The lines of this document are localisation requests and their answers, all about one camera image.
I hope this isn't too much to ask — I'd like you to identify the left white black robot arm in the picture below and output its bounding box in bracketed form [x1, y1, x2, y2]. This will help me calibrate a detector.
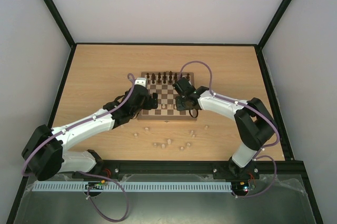
[22, 84, 158, 181]

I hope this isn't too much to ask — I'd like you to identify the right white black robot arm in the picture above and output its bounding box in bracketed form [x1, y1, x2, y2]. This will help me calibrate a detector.
[173, 77, 280, 178]

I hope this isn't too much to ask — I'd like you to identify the wooden chess board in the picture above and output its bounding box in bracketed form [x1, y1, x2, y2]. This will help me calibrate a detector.
[137, 71, 197, 122]

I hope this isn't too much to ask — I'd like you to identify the metal front plate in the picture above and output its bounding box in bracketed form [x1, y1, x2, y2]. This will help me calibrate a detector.
[13, 175, 315, 223]

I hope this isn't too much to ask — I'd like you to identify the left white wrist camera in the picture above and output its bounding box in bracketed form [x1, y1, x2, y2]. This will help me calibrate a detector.
[135, 77, 148, 88]

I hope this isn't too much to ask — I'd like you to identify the black enclosure frame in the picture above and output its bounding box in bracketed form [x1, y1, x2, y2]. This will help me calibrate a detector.
[0, 0, 337, 224]

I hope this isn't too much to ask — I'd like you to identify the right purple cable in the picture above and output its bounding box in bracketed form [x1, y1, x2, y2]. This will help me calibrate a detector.
[179, 60, 280, 199]

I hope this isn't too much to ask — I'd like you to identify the purple cable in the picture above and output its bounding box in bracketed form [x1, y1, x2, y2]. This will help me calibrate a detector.
[179, 60, 280, 199]
[22, 73, 130, 221]

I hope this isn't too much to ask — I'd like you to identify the light blue slotted cable duct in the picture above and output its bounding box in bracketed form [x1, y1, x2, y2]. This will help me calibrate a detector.
[32, 181, 232, 193]

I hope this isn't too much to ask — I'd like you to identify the black aluminium mounting rail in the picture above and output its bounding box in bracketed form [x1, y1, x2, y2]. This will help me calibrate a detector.
[26, 160, 306, 181]

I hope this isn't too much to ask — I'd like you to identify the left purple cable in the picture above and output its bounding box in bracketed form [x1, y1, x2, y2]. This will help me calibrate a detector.
[22, 73, 130, 221]

